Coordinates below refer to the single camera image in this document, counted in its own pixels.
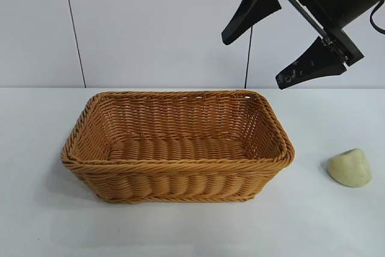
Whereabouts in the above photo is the tan woven wicker basket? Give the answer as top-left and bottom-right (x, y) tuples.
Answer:
(61, 89), (296, 206)

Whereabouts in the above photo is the pale yellow egg yolk pastry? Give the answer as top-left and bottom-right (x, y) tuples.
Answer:
(327, 147), (373, 188)

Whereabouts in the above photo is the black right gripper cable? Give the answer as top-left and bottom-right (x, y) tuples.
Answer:
(369, 4), (385, 34)

